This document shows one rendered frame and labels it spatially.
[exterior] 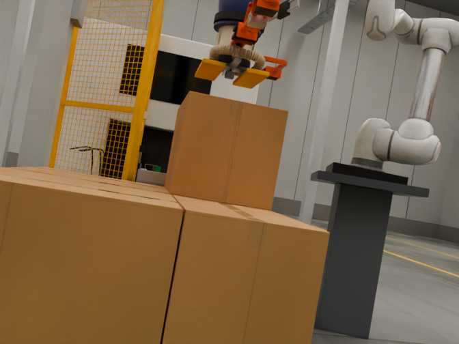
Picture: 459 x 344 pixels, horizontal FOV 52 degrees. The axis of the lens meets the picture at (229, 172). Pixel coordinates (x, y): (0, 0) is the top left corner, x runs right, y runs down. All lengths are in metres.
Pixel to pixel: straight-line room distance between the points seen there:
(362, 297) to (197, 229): 1.34
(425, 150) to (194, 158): 1.12
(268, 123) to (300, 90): 10.43
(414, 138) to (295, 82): 9.97
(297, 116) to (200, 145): 10.42
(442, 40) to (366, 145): 0.63
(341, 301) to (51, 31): 2.35
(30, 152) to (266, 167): 1.79
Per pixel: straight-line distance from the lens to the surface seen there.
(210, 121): 1.80
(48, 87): 3.21
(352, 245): 2.35
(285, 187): 12.01
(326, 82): 5.75
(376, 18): 2.09
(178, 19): 11.82
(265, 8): 1.60
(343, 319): 2.41
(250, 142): 1.82
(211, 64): 2.00
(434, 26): 2.61
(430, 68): 2.54
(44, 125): 3.19
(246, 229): 1.22
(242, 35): 1.91
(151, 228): 1.20
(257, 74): 2.02
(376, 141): 2.40
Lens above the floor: 0.64
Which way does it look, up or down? 1 degrees up
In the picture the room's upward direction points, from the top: 10 degrees clockwise
